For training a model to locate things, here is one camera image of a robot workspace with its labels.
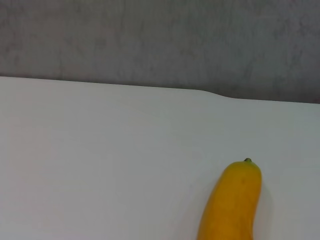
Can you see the yellow banana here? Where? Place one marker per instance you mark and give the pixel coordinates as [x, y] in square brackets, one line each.
[230, 202]

